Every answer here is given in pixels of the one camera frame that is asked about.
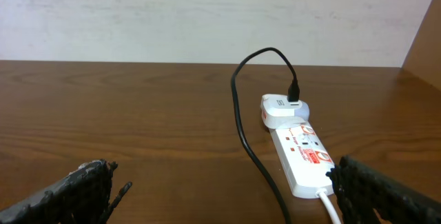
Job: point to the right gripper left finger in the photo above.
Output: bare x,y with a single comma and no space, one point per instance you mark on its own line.
83,196

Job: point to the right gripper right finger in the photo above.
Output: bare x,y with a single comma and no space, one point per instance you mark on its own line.
367,196

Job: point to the white USB charger plug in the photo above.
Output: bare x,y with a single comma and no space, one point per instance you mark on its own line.
278,113

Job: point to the white power strip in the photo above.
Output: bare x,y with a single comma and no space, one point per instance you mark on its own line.
305,160

